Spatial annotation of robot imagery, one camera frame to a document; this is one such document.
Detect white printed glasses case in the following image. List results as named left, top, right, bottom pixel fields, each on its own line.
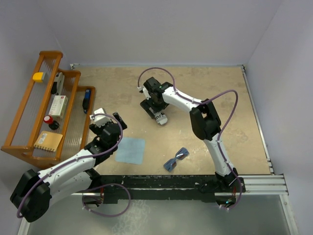
left=149, top=108, right=168, bottom=126

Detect blue cleaning cloth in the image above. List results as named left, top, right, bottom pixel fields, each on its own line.
left=115, top=137, right=145, bottom=165

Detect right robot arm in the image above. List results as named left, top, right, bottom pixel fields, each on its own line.
left=137, top=77, right=238, bottom=191

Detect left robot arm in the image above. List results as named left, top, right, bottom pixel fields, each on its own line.
left=10, top=112, right=127, bottom=222

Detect blue sunglasses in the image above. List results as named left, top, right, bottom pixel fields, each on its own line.
left=163, top=147, right=189, bottom=172

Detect blue black utility knife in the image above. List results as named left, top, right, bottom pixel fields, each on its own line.
left=82, top=89, right=91, bottom=114

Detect wooden tiered shelf rack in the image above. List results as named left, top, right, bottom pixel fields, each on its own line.
left=0, top=51, right=96, bottom=169

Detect white red box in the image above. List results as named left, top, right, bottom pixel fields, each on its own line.
left=48, top=95, right=68, bottom=118

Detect grey black stapler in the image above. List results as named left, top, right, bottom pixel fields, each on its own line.
left=50, top=72, right=65, bottom=95

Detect yellow grey eraser block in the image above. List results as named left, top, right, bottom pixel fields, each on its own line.
left=32, top=72, right=48, bottom=83

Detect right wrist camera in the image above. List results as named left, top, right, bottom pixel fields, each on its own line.
left=137, top=87, right=151, bottom=100

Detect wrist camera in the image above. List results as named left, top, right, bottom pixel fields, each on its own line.
left=89, top=108, right=112, bottom=127
left=137, top=87, right=151, bottom=100

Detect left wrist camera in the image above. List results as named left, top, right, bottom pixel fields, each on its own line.
left=89, top=108, right=112, bottom=127

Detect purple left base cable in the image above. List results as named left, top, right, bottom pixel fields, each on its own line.
left=81, top=183, right=132, bottom=217

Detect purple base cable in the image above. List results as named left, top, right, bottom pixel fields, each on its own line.
left=81, top=183, right=132, bottom=217
left=219, top=190, right=243, bottom=212

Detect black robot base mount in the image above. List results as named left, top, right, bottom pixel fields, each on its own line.
left=82, top=169, right=246, bottom=204

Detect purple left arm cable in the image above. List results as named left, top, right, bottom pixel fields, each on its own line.
left=16, top=113, right=123, bottom=219

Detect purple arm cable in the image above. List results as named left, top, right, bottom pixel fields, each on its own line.
left=137, top=67, right=243, bottom=209
left=16, top=113, right=123, bottom=219

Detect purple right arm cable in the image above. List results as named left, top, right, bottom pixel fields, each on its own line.
left=137, top=67, right=243, bottom=209

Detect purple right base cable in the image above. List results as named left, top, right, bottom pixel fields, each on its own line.
left=219, top=190, right=243, bottom=212

